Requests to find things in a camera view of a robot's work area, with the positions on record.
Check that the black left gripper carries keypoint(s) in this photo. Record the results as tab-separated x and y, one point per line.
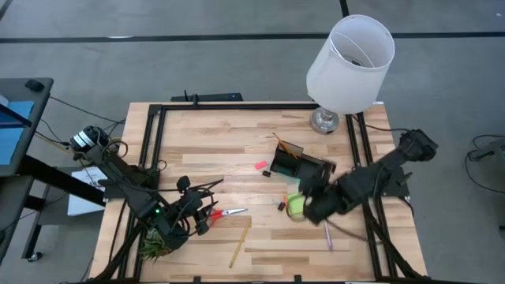
191	205

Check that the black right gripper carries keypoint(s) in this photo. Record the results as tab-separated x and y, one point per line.
327	201

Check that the multicolour sticky note pad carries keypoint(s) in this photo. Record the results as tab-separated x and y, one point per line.
295	205

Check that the black binder clip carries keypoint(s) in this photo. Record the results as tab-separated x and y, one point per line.
281	206

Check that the purple pen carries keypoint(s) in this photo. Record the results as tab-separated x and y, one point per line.
328	236

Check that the yellow pencil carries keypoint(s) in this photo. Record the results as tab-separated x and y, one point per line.
240	244

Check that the small black block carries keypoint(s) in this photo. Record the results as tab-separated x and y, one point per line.
266	173

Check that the orange-brown pencil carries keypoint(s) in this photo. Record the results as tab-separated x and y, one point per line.
285	146

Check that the pink eraser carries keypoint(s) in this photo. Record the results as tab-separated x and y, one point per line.
261	165

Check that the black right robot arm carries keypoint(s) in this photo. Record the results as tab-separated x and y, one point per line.
394	158

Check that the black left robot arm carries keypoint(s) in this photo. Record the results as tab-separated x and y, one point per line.
118	169

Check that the black mesh desk organizer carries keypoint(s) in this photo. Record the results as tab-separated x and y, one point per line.
307	167

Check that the grey office desk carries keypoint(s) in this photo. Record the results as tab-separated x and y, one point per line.
41	106

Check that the potted succulent plant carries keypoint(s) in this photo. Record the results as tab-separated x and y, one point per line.
155	246

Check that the black router box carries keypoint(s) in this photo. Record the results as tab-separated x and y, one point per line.
213	97

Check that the white paper sheet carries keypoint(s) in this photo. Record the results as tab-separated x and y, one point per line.
83	201

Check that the white shade table lamp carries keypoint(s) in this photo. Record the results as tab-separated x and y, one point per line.
347	79

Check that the blue panel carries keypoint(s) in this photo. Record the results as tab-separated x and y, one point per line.
12	138

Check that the black computer mouse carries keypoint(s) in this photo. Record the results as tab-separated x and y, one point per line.
34	84

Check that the black aluminium table frame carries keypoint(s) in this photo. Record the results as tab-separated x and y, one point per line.
236	107

